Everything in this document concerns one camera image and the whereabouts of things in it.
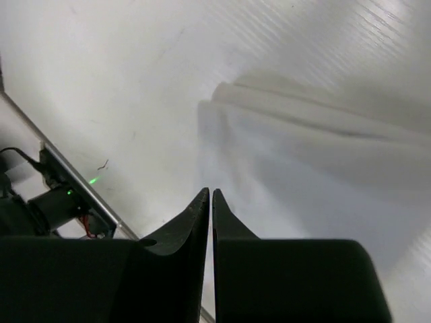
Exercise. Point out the white skirt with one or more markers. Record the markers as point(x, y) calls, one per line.
point(300, 163)

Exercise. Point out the aluminium table edge rail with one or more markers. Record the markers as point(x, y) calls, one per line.
point(67, 168)

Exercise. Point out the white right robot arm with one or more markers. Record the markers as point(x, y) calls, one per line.
point(60, 262)

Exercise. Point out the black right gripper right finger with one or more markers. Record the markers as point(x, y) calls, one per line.
point(311, 280)

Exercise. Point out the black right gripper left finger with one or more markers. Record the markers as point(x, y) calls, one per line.
point(158, 278)

